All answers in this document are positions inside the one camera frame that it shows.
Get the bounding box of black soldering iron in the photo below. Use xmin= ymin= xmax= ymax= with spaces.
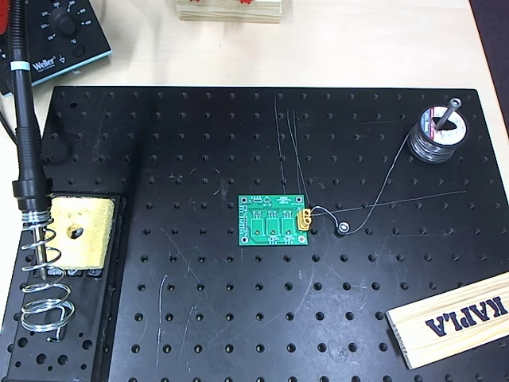
xmin=8 ymin=0 xmax=52 ymax=282

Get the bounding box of wooden plank stack under arm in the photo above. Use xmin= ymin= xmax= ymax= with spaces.
xmin=176 ymin=0 xmax=284 ymax=25

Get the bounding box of teal Weller soldering station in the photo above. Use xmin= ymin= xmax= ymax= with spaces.
xmin=0 ymin=0 xmax=114 ymax=96

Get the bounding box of black soldering stand base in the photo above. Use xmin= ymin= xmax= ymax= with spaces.
xmin=0 ymin=193 xmax=128 ymax=382

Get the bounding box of green circuit board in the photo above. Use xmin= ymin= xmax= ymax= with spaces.
xmin=237 ymin=193 xmax=310 ymax=247

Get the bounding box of metal spiral iron holder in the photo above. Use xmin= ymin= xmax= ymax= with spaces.
xmin=11 ymin=178 xmax=76 ymax=344

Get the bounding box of yellow cleaning sponge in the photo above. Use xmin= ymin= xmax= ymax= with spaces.
xmin=43 ymin=197 xmax=116 ymax=271

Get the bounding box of yellow power connector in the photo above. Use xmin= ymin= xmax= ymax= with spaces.
xmin=296 ymin=207 xmax=315 ymax=232

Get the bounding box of black perforated breadboard plate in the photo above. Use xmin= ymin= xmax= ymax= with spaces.
xmin=0 ymin=86 xmax=509 ymax=382

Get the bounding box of wooden plank with Kapla print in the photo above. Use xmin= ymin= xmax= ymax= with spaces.
xmin=385 ymin=272 xmax=509 ymax=370

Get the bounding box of loose solder wire strand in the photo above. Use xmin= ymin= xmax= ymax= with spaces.
xmin=309 ymin=134 xmax=413 ymax=236

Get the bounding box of solder wire spool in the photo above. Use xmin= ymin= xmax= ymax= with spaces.
xmin=407 ymin=103 xmax=470 ymax=164

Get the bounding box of metal spool post bolt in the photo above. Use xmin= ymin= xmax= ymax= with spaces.
xmin=435 ymin=97 xmax=463 ymax=132

